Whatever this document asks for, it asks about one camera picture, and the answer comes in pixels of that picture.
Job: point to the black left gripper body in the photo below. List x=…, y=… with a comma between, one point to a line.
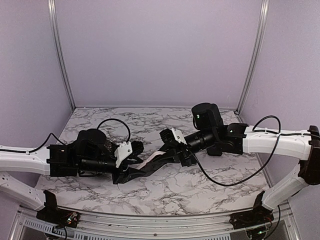
x=90, y=165

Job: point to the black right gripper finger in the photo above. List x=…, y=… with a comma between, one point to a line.
x=167, y=158
x=168, y=147

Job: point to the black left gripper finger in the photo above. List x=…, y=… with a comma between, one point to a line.
x=131, y=175
x=134, y=160

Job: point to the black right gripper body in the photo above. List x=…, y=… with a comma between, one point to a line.
x=184, y=157

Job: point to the pink phone case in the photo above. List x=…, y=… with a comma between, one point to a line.
x=151, y=157

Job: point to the black smartphone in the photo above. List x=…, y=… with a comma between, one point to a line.
x=150, y=168

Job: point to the black phone case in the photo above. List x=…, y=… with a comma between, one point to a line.
x=215, y=152

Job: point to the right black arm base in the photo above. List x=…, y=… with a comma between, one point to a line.
x=256, y=216

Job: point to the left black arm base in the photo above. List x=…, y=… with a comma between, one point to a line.
x=53, y=214

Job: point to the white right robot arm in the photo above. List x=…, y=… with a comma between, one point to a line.
x=240, y=138

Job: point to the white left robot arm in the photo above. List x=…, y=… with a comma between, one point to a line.
x=91, y=153

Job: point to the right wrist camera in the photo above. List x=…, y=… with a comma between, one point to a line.
x=172, y=138

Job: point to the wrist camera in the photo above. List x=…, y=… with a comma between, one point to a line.
x=126, y=149
x=172, y=138

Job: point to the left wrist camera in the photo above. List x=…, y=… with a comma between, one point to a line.
x=126, y=149

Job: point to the front aluminium rail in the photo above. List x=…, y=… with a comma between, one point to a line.
x=104, y=226

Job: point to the right aluminium frame post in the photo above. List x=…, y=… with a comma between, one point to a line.
x=257, y=46

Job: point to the aluminium frame post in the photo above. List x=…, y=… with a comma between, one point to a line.
x=59, y=52
x=257, y=46

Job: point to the left aluminium frame post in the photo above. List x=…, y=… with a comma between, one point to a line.
x=59, y=52

